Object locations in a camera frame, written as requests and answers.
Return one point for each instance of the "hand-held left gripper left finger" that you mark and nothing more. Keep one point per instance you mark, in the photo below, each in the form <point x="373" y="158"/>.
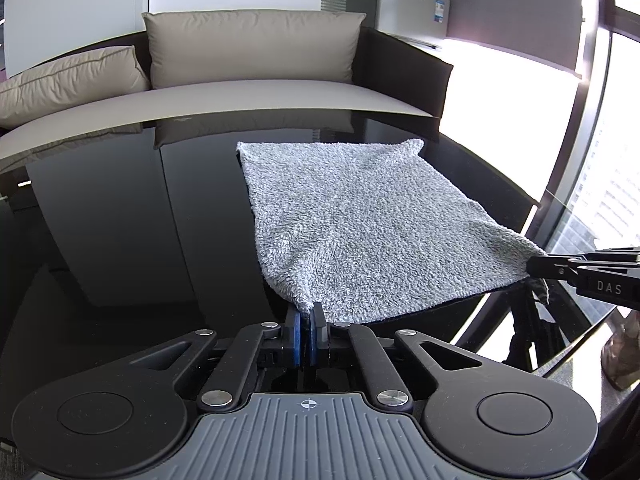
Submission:
<point x="296" y="337"/>

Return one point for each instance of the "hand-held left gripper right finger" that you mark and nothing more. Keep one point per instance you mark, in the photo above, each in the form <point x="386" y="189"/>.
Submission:
<point x="314" y="337"/>

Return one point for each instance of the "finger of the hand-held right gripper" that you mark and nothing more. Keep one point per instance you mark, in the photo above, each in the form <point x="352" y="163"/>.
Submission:
<point x="550" y="267"/>

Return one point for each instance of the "grey fluffy towel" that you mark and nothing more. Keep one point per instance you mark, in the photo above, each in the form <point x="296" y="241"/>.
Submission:
<point x="370" y="225"/>

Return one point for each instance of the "brown and beige sofa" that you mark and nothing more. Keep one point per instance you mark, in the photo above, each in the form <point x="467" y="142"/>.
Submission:
<point x="250" y="97"/>

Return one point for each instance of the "large beige cushion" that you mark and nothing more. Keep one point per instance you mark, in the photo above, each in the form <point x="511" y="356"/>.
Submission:
<point x="250" y="47"/>

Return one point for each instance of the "silver mini fridge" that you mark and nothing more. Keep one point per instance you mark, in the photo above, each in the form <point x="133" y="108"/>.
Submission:
<point x="405" y="10"/>

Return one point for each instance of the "small beige cushion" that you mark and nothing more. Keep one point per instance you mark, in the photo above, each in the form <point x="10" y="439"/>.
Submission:
<point x="70" y="82"/>

